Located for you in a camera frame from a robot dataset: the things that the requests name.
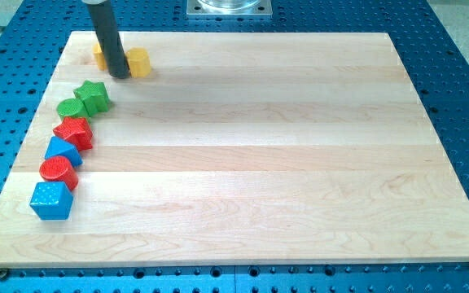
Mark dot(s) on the red star block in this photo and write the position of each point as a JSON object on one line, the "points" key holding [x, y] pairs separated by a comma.
{"points": [[76, 131]]}

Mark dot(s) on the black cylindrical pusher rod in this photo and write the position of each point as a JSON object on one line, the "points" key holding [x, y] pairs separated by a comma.
{"points": [[106, 30]]}

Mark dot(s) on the left board clamp screw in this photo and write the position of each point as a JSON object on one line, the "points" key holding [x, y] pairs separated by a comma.
{"points": [[4, 274]]}

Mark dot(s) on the green circle block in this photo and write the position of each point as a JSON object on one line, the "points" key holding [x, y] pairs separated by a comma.
{"points": [[72, 107]]}

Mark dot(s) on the green star block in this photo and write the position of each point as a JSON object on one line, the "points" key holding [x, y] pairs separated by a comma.
{"points": [[94, 97]]}

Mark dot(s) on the red circle block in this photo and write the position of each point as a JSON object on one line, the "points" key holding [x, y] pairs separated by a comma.
{"points": [[59, 168]]}

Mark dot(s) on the yellow block behind rod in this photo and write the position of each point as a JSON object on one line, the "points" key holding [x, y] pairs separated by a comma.
{"points": [[99, 57]]}

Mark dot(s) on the blue cube block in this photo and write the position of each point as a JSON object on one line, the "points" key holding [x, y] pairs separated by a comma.
{"points": [[51, 200]]}

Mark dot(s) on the light wooden board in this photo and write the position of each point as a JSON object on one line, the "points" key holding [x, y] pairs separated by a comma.
{"points": [[243, 149]]}

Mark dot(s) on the blue triangle block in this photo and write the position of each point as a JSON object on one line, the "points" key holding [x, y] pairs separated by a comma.
{"points": [[59, 147]]}

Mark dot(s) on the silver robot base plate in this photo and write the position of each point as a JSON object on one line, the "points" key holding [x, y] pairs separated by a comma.
{"points": [[219, 8]]}

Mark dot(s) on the yellow hexagon block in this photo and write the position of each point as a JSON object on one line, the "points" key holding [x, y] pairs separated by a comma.
{"points": [[139, 62]]}

